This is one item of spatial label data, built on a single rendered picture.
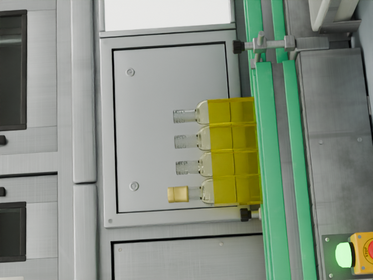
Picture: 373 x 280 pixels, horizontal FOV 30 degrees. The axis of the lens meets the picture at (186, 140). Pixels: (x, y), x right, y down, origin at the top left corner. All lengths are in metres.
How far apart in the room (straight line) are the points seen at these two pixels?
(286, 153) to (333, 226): 0.17
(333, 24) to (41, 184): 0.78
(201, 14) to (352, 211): 0.67
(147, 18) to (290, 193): 0.63
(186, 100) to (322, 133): 0.42
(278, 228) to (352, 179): 0.17
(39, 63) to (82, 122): 0.21
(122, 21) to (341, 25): 0.57
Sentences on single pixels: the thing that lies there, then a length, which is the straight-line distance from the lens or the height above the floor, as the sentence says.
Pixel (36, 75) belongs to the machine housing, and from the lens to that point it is 1.79.
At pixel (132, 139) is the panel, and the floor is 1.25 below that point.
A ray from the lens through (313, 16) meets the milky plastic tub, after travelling 1.49.
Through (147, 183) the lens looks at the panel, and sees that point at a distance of 1.63.
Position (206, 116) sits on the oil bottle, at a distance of 1.50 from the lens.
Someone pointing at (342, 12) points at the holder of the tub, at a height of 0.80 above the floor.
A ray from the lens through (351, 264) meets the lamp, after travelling 1.29.
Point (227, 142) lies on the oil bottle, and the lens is 1.48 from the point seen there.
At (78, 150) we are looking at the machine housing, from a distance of 1.67.
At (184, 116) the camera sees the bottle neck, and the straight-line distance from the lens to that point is 1.52.
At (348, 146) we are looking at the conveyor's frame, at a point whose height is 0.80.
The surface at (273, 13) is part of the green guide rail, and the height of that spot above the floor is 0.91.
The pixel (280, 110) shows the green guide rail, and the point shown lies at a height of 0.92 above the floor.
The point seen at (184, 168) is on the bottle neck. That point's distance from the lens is 1.49.
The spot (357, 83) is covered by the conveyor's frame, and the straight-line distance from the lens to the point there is 1.42.
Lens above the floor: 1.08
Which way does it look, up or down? 1 degrees up
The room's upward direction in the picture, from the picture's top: 94 degrees counter-clockwise
